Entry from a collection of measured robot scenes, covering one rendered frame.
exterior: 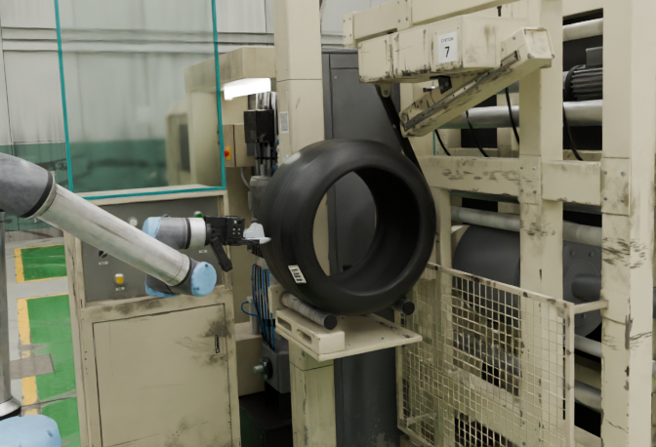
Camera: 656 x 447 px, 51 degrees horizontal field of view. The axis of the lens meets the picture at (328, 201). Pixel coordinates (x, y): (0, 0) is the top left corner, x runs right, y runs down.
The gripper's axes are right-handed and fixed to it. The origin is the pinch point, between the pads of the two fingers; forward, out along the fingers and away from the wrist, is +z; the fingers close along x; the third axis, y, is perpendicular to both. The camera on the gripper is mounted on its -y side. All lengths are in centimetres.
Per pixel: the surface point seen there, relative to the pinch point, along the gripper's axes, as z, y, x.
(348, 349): 24.9, -32.0, -10.8
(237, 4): 273, 269, 891
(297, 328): 14.2, -28.8, 5.1
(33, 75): -27, 119, 896
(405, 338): 46, -30, -10
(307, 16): 20, 75, 26
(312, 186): 8.8, 17.7, -11.2
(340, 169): 17.2, 23.3, -11.6
